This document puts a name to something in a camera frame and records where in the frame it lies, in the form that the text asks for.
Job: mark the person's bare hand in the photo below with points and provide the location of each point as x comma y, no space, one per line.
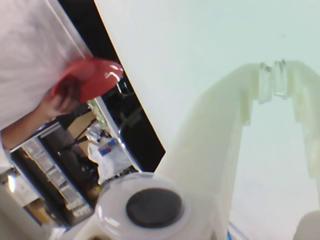
62,100

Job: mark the person's bare forearm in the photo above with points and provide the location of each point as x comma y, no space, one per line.
20,130

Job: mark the orange plate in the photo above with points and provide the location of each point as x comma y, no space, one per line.
97,75

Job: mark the white storage shelf unit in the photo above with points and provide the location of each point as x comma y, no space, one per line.
55,175

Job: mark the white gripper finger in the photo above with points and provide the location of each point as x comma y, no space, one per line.
308,100
200,162

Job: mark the white plastic bag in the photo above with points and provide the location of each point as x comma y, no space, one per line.
110,160

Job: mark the person's white shirt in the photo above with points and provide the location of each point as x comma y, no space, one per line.
30,50

